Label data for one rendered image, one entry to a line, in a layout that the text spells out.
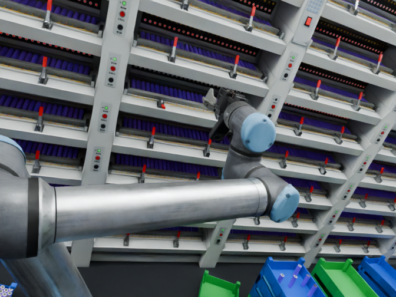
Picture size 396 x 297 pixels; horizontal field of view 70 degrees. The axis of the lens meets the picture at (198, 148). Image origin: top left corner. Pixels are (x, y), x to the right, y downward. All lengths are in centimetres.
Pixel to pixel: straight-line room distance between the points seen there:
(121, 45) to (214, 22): 35
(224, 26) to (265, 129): 56
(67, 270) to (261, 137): 54
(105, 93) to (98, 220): 74
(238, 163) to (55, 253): 46
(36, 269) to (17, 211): 26
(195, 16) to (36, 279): 93
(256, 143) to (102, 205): 41
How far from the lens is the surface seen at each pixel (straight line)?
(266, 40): 125
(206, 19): 115
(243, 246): 181
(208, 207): 55
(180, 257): 174
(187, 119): 122
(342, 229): 214
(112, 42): 111
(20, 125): 127
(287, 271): 152
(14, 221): 45
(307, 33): 133
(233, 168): 76
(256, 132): 71
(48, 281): 72
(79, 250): 157
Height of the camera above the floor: 122
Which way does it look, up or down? 22 degrees down
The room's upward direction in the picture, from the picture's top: 18 degrees clockwise
